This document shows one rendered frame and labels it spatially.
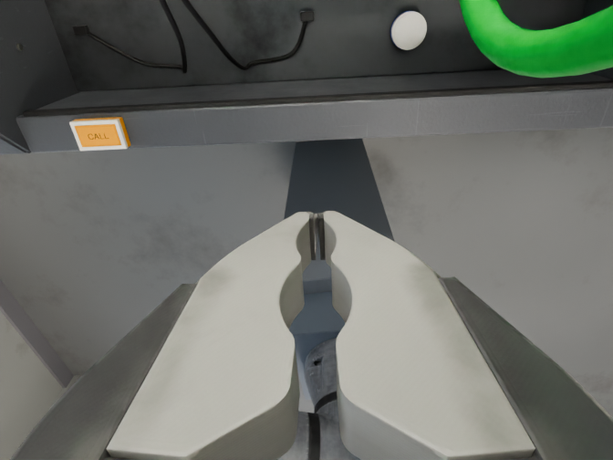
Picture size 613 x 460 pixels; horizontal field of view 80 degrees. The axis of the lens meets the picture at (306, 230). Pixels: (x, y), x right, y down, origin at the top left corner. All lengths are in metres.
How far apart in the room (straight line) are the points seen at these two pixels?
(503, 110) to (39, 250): 1.91
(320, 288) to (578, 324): 1.76
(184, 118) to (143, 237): 1.37
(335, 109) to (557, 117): 0.22
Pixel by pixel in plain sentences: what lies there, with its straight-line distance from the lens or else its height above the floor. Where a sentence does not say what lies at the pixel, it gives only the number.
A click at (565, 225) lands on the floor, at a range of 1.85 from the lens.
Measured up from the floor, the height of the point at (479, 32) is 1.15.
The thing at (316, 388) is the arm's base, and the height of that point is 0.96.
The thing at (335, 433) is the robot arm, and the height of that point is 1.06.
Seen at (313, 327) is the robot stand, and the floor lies 0.89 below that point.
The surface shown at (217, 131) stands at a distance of 0.41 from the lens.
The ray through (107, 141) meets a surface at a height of 0.96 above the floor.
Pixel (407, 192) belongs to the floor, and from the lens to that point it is 1.52.
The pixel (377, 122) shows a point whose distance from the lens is 0.39.
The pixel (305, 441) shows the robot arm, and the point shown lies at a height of 1.07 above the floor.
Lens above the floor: 1.33
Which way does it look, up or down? 58 degrees down
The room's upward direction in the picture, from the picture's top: 177 degrees counter-clockwise
